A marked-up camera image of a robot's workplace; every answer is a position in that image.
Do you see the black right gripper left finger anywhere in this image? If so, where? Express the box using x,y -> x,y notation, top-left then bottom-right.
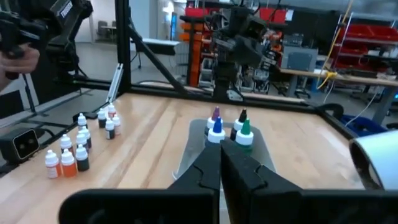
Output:
58,142 -> 221,224

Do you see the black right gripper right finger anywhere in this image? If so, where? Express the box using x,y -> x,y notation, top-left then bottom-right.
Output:
220,139 -> 398,224

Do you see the black-capped large dropper bottle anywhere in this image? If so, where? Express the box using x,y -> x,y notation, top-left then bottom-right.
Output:
229,108 -> 248,141

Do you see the purple-capped large dropper bottle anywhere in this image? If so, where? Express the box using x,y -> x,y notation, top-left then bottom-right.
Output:
204,106 -> 223,138

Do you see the small brown dropper bottle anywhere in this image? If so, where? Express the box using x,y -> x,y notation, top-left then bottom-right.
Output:
60,133 -> 75,156

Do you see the red storage bin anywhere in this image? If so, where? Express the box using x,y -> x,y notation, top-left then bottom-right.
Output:
369,25 -> 398,41
338,24 -> 374,40
272,7 -> 287,23
259,7 -> 274,24
185,6 -> 210,18

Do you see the grey equipment box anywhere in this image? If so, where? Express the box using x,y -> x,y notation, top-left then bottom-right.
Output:
281,45 -> 318,73

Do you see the black rack with orange bins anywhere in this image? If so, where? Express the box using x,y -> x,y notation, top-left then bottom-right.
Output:
178,14 -> 280,94

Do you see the white plastic bin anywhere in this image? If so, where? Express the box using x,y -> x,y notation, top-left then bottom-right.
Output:
172,119 -> 277,224

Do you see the blue lit display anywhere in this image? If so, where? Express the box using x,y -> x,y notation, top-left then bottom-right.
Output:
170,12 -> 178,41

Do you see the white table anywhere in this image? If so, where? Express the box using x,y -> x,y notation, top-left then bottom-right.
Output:
141,37 -> 181,56

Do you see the wooden workbench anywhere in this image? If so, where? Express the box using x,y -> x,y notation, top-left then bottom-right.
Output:
278,67 -> 398,125

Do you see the blue storage bin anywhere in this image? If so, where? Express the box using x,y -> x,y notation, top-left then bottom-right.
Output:
340,114 -> 389,138

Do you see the silver aluminium bar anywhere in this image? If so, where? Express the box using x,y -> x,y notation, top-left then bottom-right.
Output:
105,63 -> 124,104

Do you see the grey office chair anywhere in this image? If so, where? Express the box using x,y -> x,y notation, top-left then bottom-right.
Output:
96,20 -> 118,41

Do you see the black tripod stand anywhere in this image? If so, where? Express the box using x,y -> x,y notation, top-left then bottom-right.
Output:
21,73 -> 49,118

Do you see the black partition panel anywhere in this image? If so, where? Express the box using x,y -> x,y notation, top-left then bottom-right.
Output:
0,70 -> 81,121

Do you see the person's hand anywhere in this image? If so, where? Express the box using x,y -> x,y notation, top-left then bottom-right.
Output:
0,43 -> 41,93

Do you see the yellow hanging cable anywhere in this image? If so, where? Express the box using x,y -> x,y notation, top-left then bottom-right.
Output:
316,0 -> 355,91

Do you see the chrome wire shelf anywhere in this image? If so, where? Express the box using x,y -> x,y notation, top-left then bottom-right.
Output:
329,12 -> 398,74

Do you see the black aluminium frame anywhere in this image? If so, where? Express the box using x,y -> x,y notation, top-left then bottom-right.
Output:
0,0 -> 358,175

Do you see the white cable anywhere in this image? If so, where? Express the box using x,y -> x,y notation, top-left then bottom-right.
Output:
343,91 -> 379,128

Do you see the black depth camera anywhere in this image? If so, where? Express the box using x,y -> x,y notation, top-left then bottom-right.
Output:
0,127 -> 40,166

